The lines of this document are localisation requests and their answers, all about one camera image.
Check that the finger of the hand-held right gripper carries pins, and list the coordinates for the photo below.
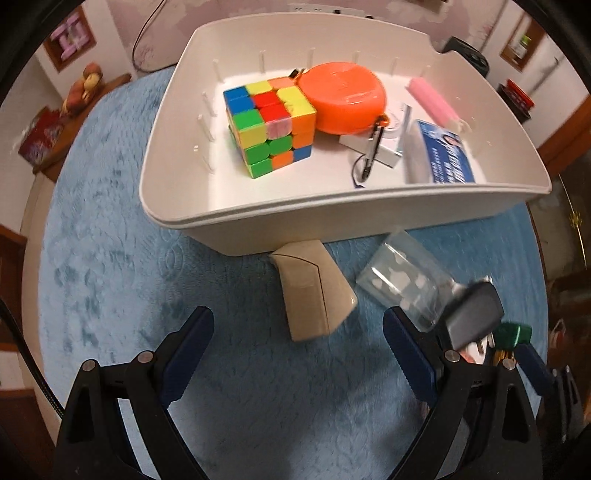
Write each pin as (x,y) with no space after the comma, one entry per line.
(535,367)

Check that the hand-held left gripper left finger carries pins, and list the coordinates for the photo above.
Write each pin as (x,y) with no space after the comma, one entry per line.
(184,364)

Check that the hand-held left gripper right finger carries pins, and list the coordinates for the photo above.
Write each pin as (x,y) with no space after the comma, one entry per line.
(411,355)

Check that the blue card box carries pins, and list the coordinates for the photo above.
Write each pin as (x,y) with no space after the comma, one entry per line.
(445,157)

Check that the small white box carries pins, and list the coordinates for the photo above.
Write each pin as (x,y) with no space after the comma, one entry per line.
(392,143)

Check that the white plastic storage box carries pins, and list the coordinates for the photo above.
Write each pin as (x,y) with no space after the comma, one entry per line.
(194,138)

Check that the colourful puzzle cube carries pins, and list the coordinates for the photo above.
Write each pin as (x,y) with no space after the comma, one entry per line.
(268,129)

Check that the pink ribbed stick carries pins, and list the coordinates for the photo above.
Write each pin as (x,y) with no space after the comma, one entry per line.
(434,101)

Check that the orange round case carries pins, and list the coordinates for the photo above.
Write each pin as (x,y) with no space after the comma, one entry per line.
(344,97)

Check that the green and gold bottle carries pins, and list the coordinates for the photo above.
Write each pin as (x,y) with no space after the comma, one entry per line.
(513,334)

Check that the blue plush blanket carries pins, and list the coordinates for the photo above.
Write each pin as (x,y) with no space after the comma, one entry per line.
(138,300)

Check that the red gift box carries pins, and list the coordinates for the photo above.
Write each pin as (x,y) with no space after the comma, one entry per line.
(44,136)

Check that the wooden television cabinet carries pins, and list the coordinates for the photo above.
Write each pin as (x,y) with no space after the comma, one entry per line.
(111,87)

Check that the dark green air fryer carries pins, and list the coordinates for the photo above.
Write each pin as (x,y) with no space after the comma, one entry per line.
(468,55)

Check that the pink dumbbells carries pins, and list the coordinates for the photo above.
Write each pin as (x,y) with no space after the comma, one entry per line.
(71,32)

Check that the white wall socket strip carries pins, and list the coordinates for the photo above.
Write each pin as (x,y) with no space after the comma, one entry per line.
(314,7)

